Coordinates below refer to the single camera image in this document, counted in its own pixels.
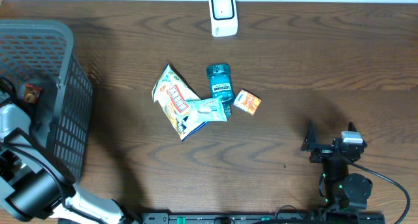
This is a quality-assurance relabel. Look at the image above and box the red Top snack bar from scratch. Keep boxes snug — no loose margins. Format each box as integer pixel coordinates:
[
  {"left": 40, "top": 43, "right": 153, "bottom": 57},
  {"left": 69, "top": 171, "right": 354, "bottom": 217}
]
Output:
[{"left": 24, "top": 83, "right": 42, "bottom": 104}]

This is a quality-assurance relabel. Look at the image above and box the orange Kleenex tissue pack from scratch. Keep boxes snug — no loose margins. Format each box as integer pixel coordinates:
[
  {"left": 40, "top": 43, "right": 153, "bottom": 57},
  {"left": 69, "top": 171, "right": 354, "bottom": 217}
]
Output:
[{"left": 233, "top": 89, "right": 261, "bottom": 116}]

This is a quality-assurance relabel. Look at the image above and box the blue mouthwash bottle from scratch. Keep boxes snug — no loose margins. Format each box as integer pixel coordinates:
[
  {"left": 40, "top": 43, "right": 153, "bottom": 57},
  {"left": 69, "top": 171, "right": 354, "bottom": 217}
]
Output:
[{"left": 206, "top": 63, "right": 234, "bottom": 117}]

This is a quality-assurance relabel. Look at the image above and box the pale green wipes pack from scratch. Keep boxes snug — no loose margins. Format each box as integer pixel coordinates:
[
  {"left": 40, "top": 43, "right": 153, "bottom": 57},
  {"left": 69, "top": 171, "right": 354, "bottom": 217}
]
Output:
[{"left": 187, "top": 97, "right": 227, "bottom": 123}]

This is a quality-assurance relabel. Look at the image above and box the yellow snack bag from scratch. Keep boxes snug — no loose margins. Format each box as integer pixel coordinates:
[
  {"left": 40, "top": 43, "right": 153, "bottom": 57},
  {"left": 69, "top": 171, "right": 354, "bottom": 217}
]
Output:
[{"left": 152, "top": 64, "right": 207, "bottom": 141}]

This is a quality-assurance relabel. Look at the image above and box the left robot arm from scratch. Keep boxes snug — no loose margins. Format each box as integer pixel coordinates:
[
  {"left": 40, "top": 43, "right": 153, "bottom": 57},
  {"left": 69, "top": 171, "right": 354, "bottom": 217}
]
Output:
[{"left": 1, "top": 77, "right": 143, "bottom": 223}]

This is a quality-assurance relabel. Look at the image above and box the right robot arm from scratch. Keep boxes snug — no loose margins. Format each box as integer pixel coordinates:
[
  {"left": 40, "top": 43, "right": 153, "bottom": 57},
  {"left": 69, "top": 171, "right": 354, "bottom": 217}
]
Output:
[{"left": 301, "top": 122, "right": 373, "bottom": 212}]

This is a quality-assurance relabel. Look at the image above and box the white barcode scanner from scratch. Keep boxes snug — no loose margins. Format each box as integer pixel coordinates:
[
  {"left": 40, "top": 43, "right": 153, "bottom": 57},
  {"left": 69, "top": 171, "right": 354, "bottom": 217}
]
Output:
[{"left": 208, "top": 0, "right": 238, "bottom": 37}]

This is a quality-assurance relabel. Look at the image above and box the grey plastic shopping basket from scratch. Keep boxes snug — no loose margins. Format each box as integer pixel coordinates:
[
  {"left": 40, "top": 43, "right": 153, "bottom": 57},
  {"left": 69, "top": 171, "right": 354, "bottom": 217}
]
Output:
[{"left": 1, "top": 20, "right": 93, "bottom": 182}]

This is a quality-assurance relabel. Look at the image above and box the left black cable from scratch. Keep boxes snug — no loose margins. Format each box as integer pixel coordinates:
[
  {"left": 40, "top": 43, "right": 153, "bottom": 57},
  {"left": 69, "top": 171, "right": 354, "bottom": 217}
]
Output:
[{"left": 0, "top": 140, "right": 66, "bottom": 202}]

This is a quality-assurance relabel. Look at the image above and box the black cable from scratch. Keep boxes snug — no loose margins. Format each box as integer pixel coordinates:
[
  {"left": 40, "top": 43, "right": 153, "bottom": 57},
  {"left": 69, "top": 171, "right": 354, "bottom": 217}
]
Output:
[
  {"left": 0, "top": 140, "right": 66, "bottom": 202},
  {"left": 339, "top": 152, "right": 411, "bottom": 224}
]

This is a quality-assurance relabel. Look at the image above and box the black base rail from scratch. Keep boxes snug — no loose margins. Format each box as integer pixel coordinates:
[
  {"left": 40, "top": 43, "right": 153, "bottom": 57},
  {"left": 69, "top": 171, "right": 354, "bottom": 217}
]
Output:
[{"left": 141, "top": 212, "right": 385, "bottom": 224}]

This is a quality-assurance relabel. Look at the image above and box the right black cable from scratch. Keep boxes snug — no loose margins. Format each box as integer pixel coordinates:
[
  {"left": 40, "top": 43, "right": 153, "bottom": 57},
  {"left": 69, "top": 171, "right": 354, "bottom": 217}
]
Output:
[{"left": 339, "top": 152, "right": 411, "bottom": 224}]

